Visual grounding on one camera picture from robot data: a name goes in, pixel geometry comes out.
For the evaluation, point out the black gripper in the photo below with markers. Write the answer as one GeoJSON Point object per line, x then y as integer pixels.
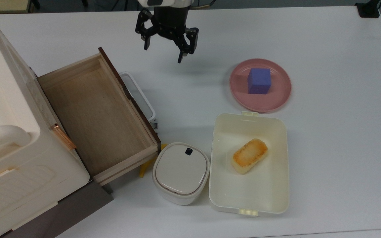
{"type": "Point", "coordinates": [170, 21]}

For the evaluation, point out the black and white animal toy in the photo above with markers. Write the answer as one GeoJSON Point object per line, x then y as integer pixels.
{"type": "Point", "coordinates": [154, 126]}

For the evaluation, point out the wooden drawer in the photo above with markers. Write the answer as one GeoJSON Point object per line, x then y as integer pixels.
{"type": "Point", "coordinates": [101, 115]}

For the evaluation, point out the yellow banana toy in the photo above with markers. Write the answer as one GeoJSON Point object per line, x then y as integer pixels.
{"type": "Point", "coordinates": [143, 168]}

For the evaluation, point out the toasted bread toy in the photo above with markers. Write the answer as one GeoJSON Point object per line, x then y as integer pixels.
{"type": "Point", "coordinates": [249, 155]}

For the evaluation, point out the cream plastic drawer cabinet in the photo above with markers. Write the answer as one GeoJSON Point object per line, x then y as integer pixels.
{"type": "Point", "coordinates": [8, 138]}

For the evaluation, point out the purple cube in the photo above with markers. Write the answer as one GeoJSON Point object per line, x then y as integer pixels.
{"type": "Point", "coordinates": [259, 81]}

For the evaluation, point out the pink plate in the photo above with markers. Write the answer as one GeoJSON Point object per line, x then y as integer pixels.
{"type": "Point", "coordinates": [270, 99]}

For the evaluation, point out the small white lidded bin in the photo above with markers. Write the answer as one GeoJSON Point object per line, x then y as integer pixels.
{"type": "Point", "coordinates": [180, 173]}

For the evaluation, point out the copper latch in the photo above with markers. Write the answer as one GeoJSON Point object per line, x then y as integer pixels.
{"type": "Point", "coordinates": [63, 137]}

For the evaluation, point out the yellow wooden furniture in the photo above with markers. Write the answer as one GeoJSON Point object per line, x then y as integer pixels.
{"type": "Point", "coordinates": [5, 5]}

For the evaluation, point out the cream lunch box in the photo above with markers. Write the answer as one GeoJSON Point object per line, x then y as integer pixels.
{"type": "Point", "coordinates": [250, 188]}

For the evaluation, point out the brown cabinet base board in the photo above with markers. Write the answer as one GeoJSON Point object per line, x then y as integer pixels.
{"type": "Point", "coordinates": [64, 211]}

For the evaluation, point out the black table clamp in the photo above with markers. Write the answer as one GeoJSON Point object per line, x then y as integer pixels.
{"type": "Point", "coordinates": [368, 9]}

